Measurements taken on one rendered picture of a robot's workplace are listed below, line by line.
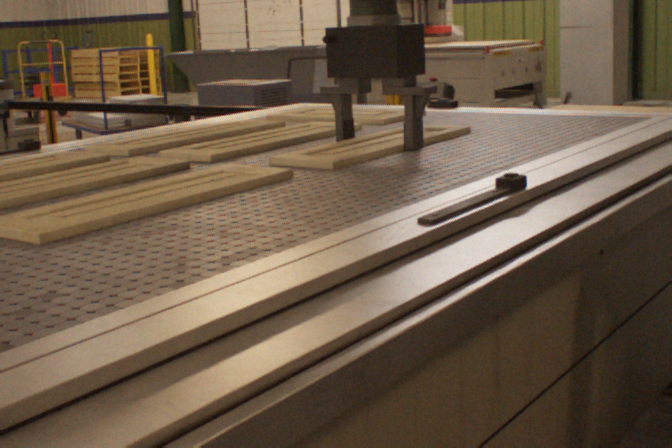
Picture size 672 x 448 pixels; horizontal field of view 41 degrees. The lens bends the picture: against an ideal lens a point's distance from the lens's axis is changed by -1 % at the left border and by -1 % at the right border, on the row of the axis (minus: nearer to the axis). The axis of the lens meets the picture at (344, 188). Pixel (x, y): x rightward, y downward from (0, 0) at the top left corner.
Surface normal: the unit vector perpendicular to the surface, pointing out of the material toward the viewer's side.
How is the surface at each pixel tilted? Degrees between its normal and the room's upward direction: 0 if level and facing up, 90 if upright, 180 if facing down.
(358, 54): 90
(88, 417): 0
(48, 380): 0
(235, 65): 90
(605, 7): 90
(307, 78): 90
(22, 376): 0
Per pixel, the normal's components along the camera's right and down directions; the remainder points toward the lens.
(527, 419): 0.80, 0.07
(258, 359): -0.04, -0.98
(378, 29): -0.59, 0.18
